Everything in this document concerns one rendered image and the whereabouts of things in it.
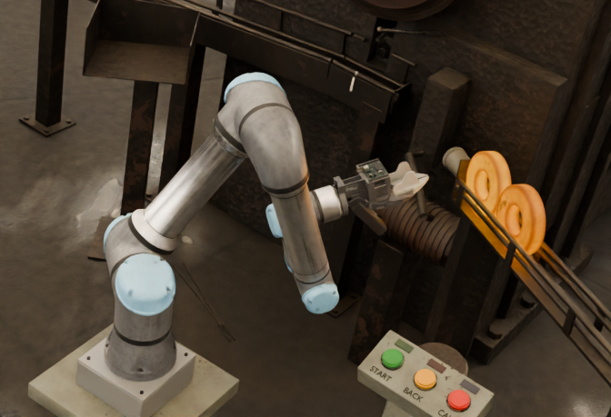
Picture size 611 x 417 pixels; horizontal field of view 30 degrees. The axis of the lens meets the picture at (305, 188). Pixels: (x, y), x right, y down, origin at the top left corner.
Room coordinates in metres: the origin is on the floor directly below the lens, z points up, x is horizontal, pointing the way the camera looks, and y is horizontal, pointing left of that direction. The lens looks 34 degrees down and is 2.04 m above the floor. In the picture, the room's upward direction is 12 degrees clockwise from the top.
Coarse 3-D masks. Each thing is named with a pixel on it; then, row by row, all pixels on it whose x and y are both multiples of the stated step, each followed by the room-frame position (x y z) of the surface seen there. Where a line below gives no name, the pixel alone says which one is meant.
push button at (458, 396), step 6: (456, 390) 1.60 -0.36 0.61; (450, 396) 1.59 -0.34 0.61; (456, 396) 1.59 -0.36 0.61; (462, 396) 1.59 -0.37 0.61; (468, 396) 1.59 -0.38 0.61; (450, 402) 1.57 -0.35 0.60; (456, 402) 1.57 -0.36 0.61; (462, 402) 1.57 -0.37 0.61; (468, 402) 1.58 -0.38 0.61; (456, 408) 1.57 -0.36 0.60; (462, 408) 1.57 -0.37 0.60
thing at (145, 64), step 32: (128, 0) 2.70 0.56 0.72; (96, 32) 2.66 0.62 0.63; (128, 32) 2.70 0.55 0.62; (160, 32) 2.71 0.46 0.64; (192, 32) 2.72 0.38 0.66; (96, 64) 2.56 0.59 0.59; (128, 64) 2.58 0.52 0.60; (160, 64) 2.61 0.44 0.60; (128, 160) 2.58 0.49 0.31; (128, 192) 2.58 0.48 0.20; (96, 256) 2.51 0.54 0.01
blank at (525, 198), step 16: (512, 192) 2.08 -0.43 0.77; (528, 192) 2.05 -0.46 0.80; (496, 208) 2.11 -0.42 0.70; (512, 208) 2.08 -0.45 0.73; (528, 208) 2.01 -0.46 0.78; (544, 208) 2.02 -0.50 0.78; (512, 224) 2.07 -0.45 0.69; (528, 224) 2.00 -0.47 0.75; (544, 224) 2.00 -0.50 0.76; (528, 240) 1.98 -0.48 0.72
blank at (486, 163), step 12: (480, 156) 2.22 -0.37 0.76; (492, 156) 2.19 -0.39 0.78; (468, 168) 2.25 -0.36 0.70; (480, 168) 2.21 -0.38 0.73; (492, 168) 2.17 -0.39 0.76; (504, 168) 2.16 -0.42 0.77; (468, 180) 2.23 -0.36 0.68; (480, 180) 2.22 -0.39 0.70; (492, 180) 2.15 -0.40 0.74; (504, 180) 2.14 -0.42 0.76; (480, 192) 2.20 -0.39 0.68; (492, 192) 2.14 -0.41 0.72; (492, 204) 2.13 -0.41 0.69
